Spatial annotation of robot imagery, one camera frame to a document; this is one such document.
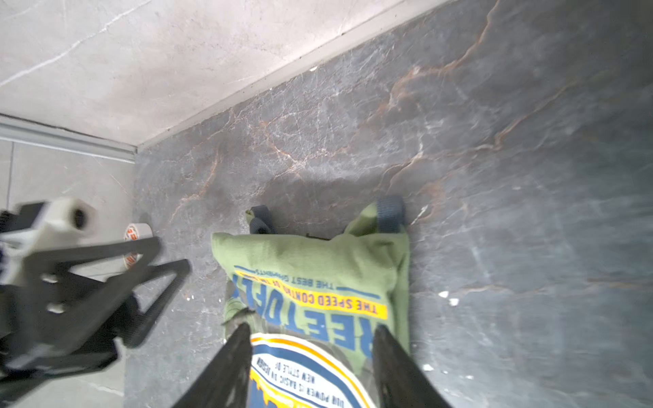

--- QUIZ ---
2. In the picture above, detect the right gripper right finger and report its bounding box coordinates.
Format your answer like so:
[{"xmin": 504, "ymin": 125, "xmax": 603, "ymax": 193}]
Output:
[{"xmin": 372, "ymin": 325, "xmax": 452, "ymax": 408}]

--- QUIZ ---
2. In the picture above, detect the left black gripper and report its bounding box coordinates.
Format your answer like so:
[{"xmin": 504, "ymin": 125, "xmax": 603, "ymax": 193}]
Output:
[{"xmin": 1, "ymin": 197, "xmax": 191, "ymax": 403}]

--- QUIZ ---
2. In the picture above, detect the green tank top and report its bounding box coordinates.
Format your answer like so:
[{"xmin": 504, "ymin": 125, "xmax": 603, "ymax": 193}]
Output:
[{"xmin": 211, "ymin": 197, "xmax": 410, "ymax": 407}]

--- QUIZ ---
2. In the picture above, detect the tape roll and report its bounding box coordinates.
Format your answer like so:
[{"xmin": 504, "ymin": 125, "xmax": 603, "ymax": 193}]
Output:
[{"xmin": 121, "ymin": 222, "xmax": 154, "ymax": 270}]

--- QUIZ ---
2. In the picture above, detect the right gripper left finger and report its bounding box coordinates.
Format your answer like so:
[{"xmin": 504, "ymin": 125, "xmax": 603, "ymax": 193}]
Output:
[{"xmin": 173, "ymin": 323, "xmax": 253, "ymax": 408}]

